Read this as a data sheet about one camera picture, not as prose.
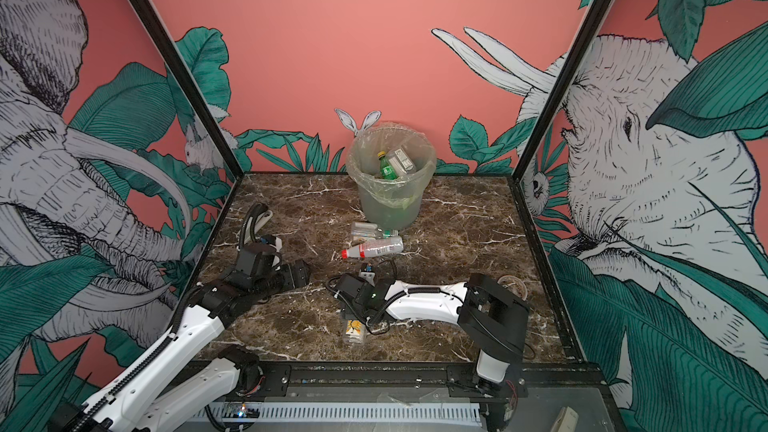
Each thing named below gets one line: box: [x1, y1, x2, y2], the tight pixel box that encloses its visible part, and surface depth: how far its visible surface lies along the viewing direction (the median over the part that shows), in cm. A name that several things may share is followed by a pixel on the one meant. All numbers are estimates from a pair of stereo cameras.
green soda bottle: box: [377, 150, 398, 180], surface depth 100 cm
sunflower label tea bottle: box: [345, 319, 366, 347], surface depth 79 cm
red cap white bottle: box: [341, 236, 404, 259], surface depth 97 cm
